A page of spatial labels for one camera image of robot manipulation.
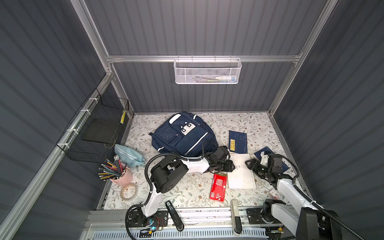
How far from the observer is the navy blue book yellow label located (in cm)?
100

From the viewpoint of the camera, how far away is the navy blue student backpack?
3.16ft

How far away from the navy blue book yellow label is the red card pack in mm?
187

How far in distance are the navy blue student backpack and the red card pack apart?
0.53ft
